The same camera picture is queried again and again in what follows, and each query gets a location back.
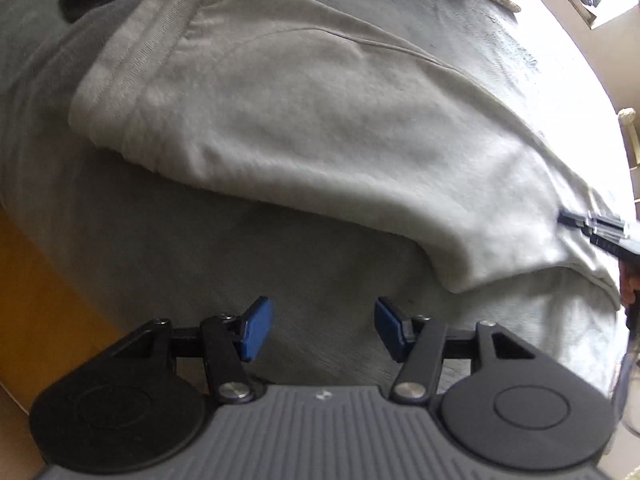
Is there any grey sweatshirt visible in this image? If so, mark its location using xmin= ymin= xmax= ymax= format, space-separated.
xmin=68 ymin=0 xmax=617 ymax=295

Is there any person's right hand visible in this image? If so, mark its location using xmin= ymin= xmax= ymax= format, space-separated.
xmin=618 ymin=260 xmax=640 ymax=309

